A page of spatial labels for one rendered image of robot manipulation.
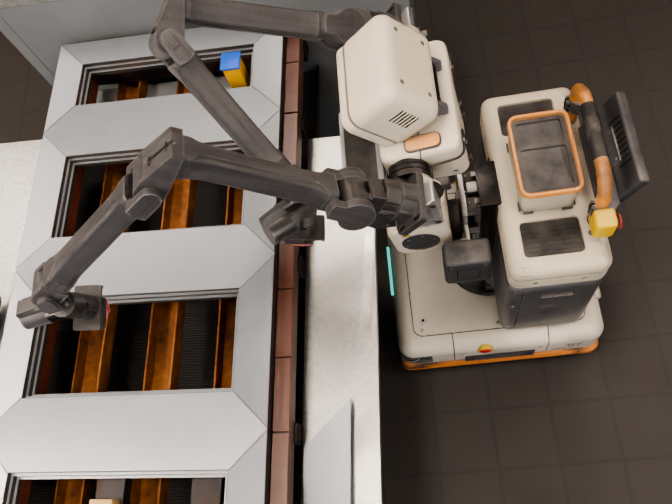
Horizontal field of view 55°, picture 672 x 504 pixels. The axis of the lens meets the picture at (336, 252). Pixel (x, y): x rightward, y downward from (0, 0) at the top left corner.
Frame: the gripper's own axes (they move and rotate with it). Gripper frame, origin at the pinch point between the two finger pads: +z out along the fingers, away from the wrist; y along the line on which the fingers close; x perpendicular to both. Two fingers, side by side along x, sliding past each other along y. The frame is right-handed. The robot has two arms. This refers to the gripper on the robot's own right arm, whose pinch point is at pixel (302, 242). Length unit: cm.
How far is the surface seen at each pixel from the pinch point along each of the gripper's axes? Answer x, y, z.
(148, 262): 0.6, -41.0, 15.7
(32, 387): -31, -70, 25
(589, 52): 117, 122, 64
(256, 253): 0.5, -11.9, 8.5
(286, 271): -3.9, -4.0, 9.9
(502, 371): -16, 72, 76
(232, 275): -5.1, -18.0, 10.0
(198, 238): 6.3, -27.7, 12.4
